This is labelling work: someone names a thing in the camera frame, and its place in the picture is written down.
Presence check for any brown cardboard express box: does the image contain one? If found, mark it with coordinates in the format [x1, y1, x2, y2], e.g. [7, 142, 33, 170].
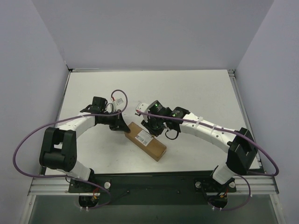
[125, 122, 167, 161]

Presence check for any aluminium front rail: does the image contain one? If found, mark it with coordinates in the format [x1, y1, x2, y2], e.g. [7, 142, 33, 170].
[28, 175, 279, 196]

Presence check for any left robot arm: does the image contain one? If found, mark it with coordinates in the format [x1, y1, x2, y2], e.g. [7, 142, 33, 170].
[39, 97, 130, 192]

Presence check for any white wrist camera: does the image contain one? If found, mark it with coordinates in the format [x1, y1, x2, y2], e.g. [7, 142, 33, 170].
[110, 98, 124, 111]
[135, 102, 149, 122]

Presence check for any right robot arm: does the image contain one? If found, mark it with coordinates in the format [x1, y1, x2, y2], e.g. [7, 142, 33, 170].
[135, 100, 257, 185]

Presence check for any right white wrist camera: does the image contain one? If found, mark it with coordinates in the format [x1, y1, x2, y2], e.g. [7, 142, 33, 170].
[135, 102, 149, 122]

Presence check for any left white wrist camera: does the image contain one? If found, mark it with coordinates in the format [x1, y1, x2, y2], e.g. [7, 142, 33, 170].
[110, 98, 124, 111]

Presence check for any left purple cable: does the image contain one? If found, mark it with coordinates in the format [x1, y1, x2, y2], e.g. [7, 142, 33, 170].
[13, 90, 128, 209]

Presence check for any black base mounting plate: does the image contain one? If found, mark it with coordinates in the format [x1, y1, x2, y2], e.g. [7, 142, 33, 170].
[68, 171, 236, 205]

